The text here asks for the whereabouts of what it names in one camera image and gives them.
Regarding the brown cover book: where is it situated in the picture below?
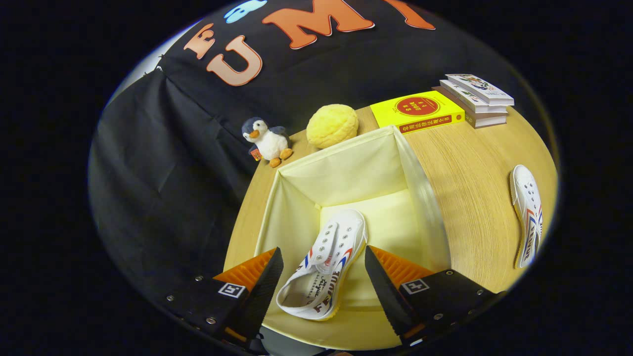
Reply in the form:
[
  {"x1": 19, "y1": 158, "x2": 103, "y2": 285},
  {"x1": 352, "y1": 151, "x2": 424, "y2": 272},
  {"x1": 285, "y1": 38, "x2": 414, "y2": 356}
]
[{"x1": 432, "y1": 86, "x2": 508, "y2": 129}]

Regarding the cream fabric storage box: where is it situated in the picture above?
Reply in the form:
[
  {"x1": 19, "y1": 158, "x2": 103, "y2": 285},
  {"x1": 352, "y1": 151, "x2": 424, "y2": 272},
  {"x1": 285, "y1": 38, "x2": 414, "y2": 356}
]
[{"x1": 254, "y1": 125, "x2": 452, "y2": 351}]

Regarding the yellow round plush bun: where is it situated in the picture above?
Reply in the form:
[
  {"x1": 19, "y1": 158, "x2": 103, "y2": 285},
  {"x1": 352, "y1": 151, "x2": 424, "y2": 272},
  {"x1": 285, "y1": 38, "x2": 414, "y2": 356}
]
[{"x1": 306, "y1": 104, "x2": 360, "y2": 150}]

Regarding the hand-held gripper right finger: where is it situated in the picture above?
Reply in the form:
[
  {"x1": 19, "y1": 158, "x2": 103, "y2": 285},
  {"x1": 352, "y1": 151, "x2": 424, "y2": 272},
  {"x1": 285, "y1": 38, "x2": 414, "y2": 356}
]
[{"x1": 364, "y1": 246, "x2": 505, "y2": 347}]

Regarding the penguin plush toy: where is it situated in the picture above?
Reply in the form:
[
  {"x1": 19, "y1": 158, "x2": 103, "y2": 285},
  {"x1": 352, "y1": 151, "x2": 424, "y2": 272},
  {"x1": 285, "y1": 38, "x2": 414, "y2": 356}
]
[{"x1": 241, "y1": 117, "x2": 294, "y2": 168}]

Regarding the white floral cover book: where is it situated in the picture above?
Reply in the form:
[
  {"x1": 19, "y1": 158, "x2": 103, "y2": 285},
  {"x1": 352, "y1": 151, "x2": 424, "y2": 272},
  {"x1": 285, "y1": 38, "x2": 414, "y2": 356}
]
[{"x1": 445, "y1": 74, "x2": 515, "y2": 106}]

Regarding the white canvas shoe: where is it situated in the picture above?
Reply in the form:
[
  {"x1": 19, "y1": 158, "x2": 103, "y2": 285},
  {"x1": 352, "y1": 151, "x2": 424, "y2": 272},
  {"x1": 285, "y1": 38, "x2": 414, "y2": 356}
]
[
  {"x1": 276, "y1": 209, "x2": 368, "y2": 321},
  {"x1": 509, "y1": 164, "x2": 543, "y2": 269}
]

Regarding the yellow book with red circle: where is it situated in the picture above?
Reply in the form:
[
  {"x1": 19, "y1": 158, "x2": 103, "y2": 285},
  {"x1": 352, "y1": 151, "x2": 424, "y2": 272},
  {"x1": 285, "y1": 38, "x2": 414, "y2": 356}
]
[{"x1": 370, "y1": 90, "x2": 466, "y2": 135}]

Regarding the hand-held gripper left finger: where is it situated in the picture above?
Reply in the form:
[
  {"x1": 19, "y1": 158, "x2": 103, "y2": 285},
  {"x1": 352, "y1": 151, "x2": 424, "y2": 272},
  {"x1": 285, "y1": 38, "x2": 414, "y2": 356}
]
[{"x1": 163, "y1": 247, "x2": 284, "y2": 347}]

